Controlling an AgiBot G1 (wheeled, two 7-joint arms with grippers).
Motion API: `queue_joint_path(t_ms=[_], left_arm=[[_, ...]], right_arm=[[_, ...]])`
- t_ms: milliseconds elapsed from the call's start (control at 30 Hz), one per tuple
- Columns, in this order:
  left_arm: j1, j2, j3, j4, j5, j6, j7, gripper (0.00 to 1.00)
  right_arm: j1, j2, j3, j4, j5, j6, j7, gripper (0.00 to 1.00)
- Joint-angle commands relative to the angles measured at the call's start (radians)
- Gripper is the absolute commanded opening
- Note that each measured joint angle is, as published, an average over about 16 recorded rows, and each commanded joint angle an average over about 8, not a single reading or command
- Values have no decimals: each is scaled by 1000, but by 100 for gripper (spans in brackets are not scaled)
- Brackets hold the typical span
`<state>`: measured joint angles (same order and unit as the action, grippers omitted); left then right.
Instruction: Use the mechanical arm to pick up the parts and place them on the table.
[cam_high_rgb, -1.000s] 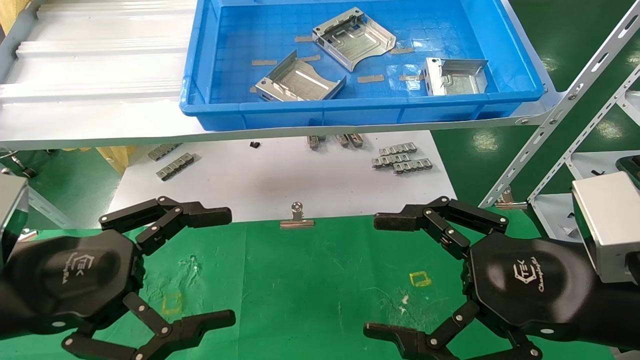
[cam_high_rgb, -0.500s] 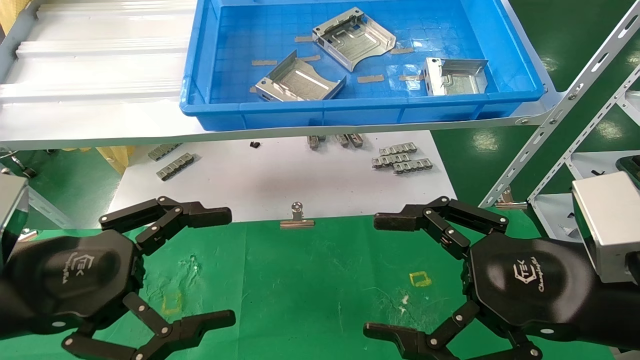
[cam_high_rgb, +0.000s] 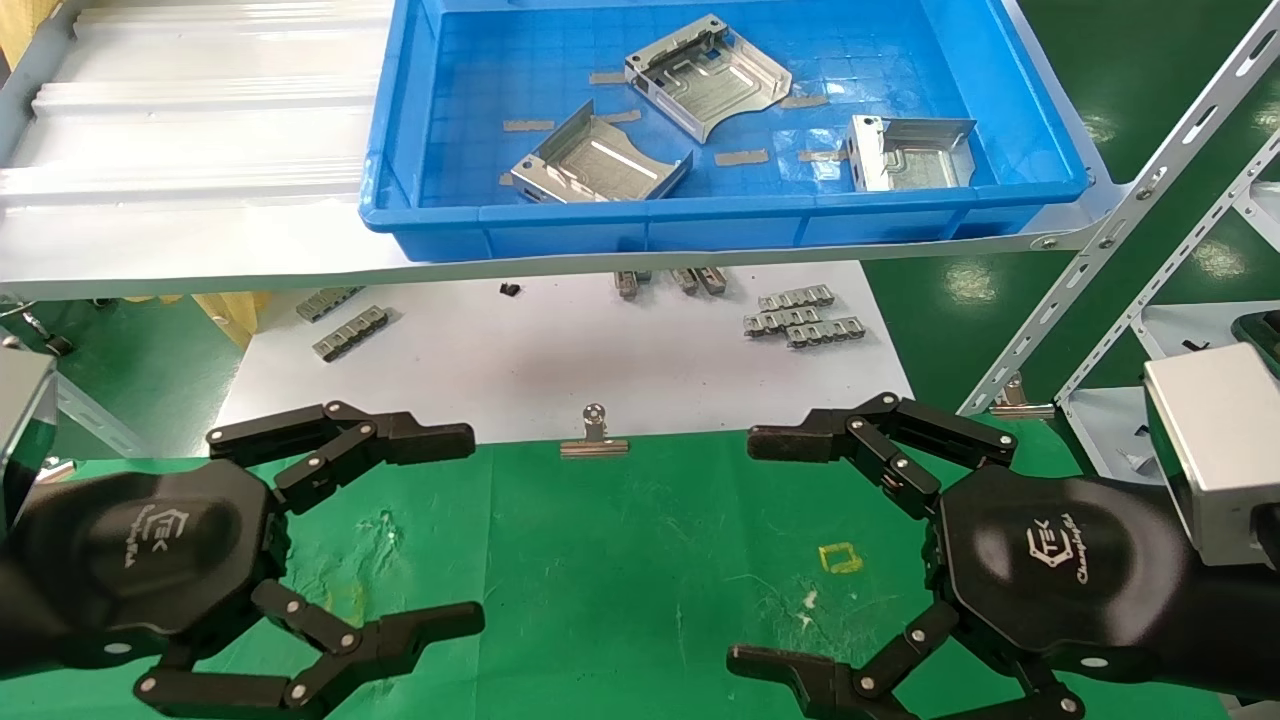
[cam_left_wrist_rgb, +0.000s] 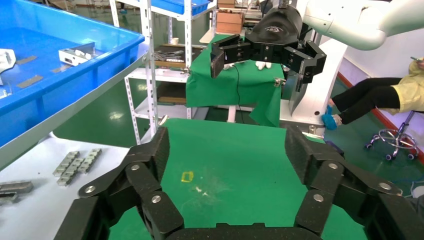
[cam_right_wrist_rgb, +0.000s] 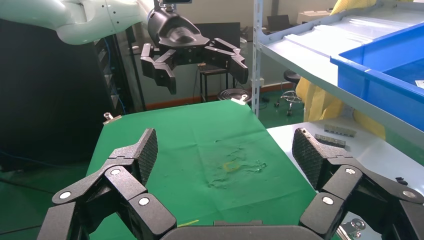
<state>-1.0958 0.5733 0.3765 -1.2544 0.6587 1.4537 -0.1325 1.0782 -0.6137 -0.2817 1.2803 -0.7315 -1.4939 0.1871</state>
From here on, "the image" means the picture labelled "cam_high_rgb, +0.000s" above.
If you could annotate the stamped metal bracket part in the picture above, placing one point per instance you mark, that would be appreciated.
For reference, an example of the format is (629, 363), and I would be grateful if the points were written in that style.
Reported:
(915, 160)
(715, 85)
(600, 165)

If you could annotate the grey metal ramp shelf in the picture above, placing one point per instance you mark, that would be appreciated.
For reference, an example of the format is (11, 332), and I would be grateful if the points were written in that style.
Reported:
(200, 200)

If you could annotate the white rack shelf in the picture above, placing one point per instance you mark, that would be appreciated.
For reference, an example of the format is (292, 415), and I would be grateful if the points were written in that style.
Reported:
(1262, 215)
(1110, 430)

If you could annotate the green table mat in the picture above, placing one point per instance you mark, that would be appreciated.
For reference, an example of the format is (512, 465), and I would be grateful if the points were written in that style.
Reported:
(620, 580)

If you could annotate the slotted grey rack post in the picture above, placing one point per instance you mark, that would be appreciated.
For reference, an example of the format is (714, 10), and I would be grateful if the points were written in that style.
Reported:
(1150, 185)
(1180, 265)

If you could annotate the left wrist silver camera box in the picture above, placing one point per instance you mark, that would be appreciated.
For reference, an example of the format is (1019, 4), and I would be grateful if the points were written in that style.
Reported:
(20, 420)

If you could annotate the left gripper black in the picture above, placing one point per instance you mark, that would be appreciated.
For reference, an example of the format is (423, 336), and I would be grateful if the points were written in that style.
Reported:
(130, 560)

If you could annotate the grey metal connector strip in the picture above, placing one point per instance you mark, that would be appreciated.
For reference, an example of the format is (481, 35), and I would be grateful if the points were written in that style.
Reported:
(328, 303)
(711, 279)
(627, 283)
(796, 297)
(825, 331)
(350, 332)
(684, 280)
(780, 320)

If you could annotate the grey metal frame bar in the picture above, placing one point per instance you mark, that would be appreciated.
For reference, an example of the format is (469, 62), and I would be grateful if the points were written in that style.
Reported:
(100, 415)

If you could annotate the blue plastic bin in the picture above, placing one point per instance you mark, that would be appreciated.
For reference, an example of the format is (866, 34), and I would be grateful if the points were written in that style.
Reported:
(480, 215)

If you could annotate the silver binder clip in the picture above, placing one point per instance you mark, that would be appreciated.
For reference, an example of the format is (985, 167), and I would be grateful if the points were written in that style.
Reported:
(55, 468)
(595, 447)
(1020, 408)

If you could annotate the metal caster fitting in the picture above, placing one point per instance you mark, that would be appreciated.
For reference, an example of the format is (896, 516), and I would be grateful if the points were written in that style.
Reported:
(45, 335)

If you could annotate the yellow cardboard box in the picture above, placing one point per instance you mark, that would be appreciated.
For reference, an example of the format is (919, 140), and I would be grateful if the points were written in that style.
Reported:
(230, 312)
(20, 30)

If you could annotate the dark green edged tray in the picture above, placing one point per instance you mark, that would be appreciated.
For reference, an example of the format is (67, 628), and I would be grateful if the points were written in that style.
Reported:
(1262, 340)

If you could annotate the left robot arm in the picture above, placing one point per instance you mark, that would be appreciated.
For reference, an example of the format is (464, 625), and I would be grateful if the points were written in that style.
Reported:
(12, 620)

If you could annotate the beige tape strip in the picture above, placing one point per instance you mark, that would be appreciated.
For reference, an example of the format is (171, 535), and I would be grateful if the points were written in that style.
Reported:
(528, 125)
(741, 157)
(805, 101)
(620, 116)
(605, 77)
(820, 155)

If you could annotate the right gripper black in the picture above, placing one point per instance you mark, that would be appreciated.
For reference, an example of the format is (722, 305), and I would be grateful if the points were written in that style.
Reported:
(1050, 570)

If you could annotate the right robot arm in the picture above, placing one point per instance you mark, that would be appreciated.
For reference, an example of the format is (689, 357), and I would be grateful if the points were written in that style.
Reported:
(1258, 630)

